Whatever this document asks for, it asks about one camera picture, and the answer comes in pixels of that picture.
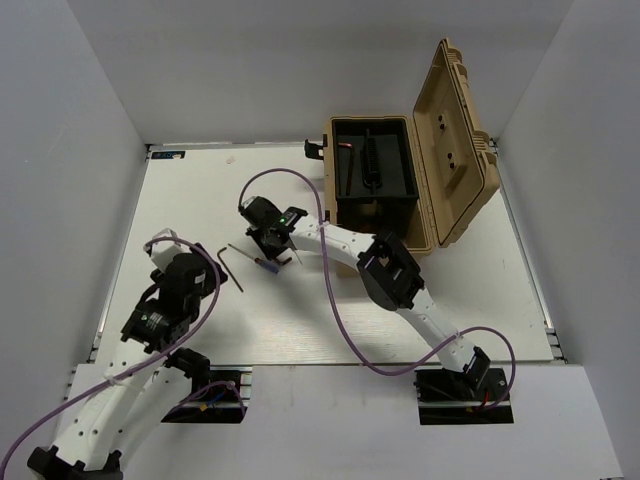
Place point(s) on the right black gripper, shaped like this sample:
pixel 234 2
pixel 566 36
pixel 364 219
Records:
pixel 273 254

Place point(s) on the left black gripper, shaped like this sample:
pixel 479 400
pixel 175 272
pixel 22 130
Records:
pixel 210 280

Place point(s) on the blue red handled screwdriver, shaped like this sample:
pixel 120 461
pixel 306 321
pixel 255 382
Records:
pixel 264 264

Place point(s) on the brown long hex key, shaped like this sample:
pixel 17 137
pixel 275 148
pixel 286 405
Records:
pixel 345 190

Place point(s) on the tan plastic toolbox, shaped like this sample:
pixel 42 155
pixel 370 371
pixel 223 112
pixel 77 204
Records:
pixel 424 176

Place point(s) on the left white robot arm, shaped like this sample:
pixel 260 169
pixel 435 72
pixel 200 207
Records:
pixel 149 373

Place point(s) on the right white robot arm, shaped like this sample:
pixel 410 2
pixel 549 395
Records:
pixel 389 273

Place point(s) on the black toolbox inner tray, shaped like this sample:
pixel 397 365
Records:
pixel 383 168

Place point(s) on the blue label sticker left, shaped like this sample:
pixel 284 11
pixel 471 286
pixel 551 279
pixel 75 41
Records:
pixel 168 155

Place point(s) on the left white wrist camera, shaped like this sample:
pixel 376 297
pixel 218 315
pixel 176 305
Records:
pixel 165 248

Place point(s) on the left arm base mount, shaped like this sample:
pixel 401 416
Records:
pixel 222 397

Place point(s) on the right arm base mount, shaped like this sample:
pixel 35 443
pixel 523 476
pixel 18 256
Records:
pixel 441 403

